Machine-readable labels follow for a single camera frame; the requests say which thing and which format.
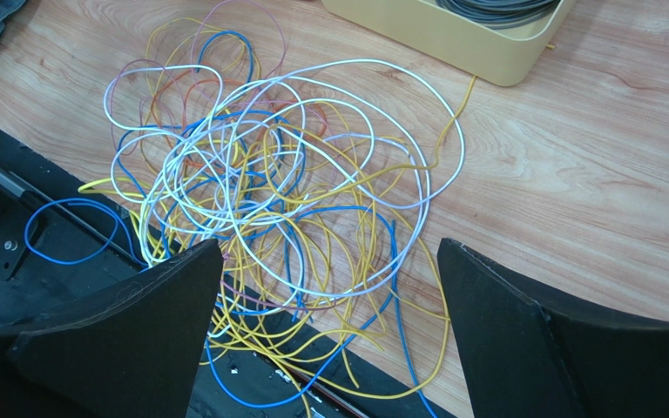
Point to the yellow plastic bin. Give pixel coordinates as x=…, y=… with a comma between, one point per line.
x=503, y=57

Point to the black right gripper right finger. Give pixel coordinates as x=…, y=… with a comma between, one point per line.
x=531, y=350

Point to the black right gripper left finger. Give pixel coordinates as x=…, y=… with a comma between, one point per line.
x=129, y=350

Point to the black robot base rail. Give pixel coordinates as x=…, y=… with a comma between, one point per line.
x=57, y=246

